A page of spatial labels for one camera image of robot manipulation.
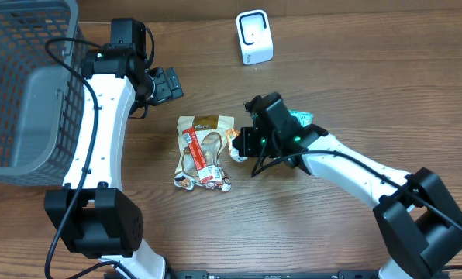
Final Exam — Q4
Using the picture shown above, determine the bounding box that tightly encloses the small orange snack packet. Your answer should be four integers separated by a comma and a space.
226, 128, 247, 163

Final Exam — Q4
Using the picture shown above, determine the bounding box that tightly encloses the beige snack pouch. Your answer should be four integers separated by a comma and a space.
174, 115, 234, 191

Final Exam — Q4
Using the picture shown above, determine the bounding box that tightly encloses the red snack bar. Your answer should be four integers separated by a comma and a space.
182, 127, 214, 184

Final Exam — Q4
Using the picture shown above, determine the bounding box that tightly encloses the teal orange snack packet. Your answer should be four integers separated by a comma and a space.
289, 110, 314, 127

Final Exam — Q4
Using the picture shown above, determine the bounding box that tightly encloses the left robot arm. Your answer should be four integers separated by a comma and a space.
44, 18, 183, 279

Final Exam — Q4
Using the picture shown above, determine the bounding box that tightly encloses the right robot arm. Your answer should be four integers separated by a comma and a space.
232, 92, 462, 278

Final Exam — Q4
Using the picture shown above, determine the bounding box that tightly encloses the white barcode scanner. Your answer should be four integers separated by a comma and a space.
236, 9, 274, 65

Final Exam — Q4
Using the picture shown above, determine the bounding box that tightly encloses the grey plastic mesh basket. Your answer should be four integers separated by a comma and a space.
0, 0, 86, 186

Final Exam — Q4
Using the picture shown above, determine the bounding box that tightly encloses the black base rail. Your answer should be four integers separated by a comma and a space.
103, 269, 451, 279

